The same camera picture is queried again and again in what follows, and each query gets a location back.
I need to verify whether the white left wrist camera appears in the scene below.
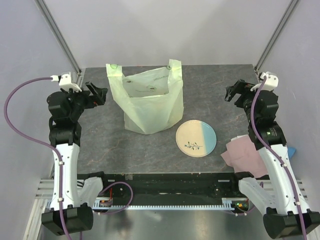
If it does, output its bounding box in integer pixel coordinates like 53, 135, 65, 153
51, 71, 82, 93

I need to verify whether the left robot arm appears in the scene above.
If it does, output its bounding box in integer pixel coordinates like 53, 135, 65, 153
41, 82, 110, 236

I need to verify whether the aluminium frame post right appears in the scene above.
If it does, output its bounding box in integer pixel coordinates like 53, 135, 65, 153
254, 0, 300, 73

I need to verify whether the cream ceramic plate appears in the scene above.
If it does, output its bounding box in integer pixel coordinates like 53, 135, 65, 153
175, 120, 217, 158

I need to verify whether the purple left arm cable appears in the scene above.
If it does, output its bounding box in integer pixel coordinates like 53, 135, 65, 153
3, 77, 73, 240

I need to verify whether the aluminium frame post left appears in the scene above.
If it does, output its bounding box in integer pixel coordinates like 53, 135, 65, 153
35, 0, 82, 75

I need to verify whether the blue object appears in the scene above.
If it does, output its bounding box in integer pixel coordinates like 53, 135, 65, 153
287, 147, 296, 159

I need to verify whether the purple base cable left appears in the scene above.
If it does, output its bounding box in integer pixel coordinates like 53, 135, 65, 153
93, 182, 134, 216

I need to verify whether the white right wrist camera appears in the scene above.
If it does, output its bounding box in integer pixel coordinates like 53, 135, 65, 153
250, 71, 279, 92

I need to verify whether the white slotted cable duct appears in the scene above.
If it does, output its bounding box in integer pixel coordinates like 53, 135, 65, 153
92, 198, 249, 212

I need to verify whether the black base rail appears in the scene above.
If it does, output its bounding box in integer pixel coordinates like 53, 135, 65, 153
77, 171, 245, 198

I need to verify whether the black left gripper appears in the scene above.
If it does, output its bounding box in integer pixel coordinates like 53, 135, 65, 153
61, 81, 107, 121

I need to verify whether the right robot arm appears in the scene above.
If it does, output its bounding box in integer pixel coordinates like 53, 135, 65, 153
225, 79, 320, 239

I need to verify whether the pink cloth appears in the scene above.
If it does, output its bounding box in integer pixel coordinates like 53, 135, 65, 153
221, 134, 268, 179

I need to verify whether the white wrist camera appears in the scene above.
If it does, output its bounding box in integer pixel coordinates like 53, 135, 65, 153
51, 71, 82, 93
250, 71, 279, 92

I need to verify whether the green avocado print plastic bag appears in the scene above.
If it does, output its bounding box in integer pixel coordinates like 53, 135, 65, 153
106, 59, 184, 135

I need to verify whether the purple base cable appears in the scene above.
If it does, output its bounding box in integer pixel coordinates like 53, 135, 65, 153
93, 182, 134, 216
229, 202, 257, 217

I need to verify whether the aluminium frame post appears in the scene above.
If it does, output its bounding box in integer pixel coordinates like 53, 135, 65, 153
35, 0, 82, 75
254, 0, 300, 73

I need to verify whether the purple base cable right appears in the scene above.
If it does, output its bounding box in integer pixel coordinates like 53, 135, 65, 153
229, 202, 257, 217

